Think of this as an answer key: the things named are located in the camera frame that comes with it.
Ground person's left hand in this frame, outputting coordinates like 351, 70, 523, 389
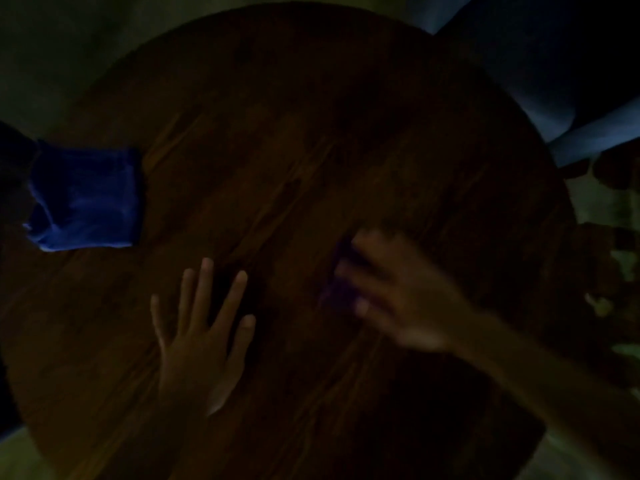
150, 258, 257, 416

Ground person's right hand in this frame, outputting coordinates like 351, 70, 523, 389
334, 229, 476, 354

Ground dark purple cloth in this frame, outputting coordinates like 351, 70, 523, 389
318, 238, 373, 318

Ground person's right forearm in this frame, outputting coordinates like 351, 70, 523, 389
462, 312, 640, 480

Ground person's left forearm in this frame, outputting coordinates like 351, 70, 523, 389
150, 401, 223, 480

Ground folded blue cloth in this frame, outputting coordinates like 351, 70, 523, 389
22, 141, 144, 253

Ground patterned floor rug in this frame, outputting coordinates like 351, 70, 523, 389
557, 139, 640, 400

